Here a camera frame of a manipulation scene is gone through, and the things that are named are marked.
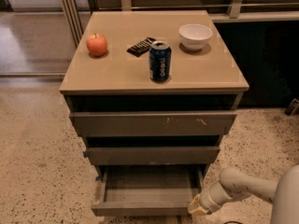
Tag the red apple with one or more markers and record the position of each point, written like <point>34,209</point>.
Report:
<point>96,45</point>

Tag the grey middle drawer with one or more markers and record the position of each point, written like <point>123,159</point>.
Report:
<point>151,155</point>

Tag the grey drawer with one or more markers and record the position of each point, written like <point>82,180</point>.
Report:
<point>122,124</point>
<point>154,190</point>
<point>151,155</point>

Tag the black chocolate bar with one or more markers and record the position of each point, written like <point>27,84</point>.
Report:
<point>141,47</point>

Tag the blue pepsi can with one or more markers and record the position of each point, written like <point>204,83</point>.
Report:
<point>159,61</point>

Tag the white ceramic bowl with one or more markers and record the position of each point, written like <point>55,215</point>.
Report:
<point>194,36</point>

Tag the grey drawer cabinet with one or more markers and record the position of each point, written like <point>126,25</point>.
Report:
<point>205,80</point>

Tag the dark object at right edge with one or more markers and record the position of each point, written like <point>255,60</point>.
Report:
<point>292,108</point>

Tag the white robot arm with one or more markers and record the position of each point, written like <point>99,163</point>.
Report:
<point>234,185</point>

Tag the yellow foam-padded gripper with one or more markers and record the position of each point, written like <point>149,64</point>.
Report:
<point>207,202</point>

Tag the grey top drawer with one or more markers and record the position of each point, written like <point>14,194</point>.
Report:
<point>122,124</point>

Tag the grey bottom drawer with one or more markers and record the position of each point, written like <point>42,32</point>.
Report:
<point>154,190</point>

